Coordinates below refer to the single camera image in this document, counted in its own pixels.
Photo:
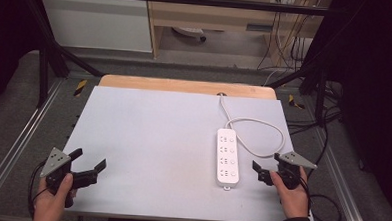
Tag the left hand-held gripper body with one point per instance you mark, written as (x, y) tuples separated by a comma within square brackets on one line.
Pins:
[(57, 166)]

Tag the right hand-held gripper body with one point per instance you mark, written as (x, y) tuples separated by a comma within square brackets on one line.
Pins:
[(291, 169)]

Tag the person's right hand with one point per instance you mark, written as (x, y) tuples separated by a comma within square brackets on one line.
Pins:
[(293, 200)]

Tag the person's left hand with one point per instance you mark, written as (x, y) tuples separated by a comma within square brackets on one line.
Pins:
[(55, 202)]

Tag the white power strip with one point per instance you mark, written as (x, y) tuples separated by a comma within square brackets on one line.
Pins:
[(228, 157)]

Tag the yellow black tape marker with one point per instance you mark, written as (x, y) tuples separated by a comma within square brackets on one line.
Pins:
[(295, 103), (80, 88)]

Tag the light grey table mat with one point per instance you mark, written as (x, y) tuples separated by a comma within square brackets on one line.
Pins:
[(155, 148)]

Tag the black curtain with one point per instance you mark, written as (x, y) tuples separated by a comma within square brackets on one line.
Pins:
[(374, 98), (5, 32)]

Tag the white cabinet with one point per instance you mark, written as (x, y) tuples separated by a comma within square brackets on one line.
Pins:
[(97, 22)]

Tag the grey floor power strip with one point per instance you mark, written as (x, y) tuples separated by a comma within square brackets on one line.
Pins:
[(190, 32)]

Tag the aluminium floor rail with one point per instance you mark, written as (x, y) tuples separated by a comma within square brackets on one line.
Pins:
[(344, 190), (19, 139)]

